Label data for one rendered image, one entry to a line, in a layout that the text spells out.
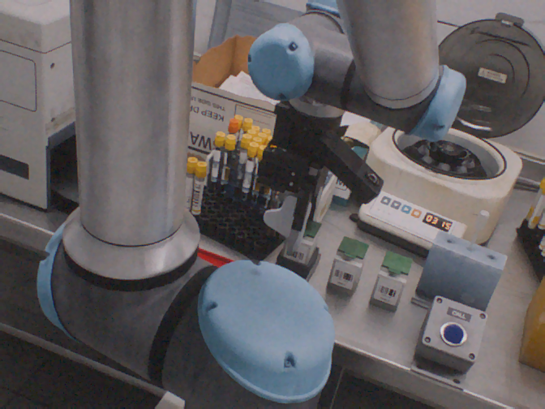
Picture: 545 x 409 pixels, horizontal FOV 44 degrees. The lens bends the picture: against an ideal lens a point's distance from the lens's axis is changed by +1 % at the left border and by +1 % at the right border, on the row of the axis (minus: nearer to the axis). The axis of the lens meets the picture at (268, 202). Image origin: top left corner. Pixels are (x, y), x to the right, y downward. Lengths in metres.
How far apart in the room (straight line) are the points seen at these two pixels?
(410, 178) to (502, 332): 0.28
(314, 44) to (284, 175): 0.24
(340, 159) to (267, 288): 0.34
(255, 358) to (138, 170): 0.17
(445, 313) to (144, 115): 0.54
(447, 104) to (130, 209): 0.32
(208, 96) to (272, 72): 0.49
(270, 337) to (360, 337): 0.42
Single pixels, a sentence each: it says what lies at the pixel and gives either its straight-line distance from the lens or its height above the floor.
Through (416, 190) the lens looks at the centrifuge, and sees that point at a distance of 1.13.
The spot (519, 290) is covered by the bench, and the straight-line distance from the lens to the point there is 1.14.
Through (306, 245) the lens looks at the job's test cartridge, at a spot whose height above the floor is 0.94.
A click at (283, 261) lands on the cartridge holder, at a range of 0.98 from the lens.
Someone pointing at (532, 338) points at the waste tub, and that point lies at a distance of 0.98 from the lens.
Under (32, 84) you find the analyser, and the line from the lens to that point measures 0.99.
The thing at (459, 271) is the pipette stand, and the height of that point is 0.95.
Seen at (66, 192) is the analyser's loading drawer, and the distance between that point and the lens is 1.06.
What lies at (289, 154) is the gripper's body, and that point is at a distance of 0.89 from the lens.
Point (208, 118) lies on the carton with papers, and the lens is 1.21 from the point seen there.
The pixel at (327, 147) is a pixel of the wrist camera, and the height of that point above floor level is 1.10.
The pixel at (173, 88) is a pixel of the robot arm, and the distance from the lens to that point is 0.48.
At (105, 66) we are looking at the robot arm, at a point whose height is 1.31.
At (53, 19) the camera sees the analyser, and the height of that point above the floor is 1.17.
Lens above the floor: 1.49
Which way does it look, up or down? 32 degrees down
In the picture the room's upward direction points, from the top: 11 degrees clockwise
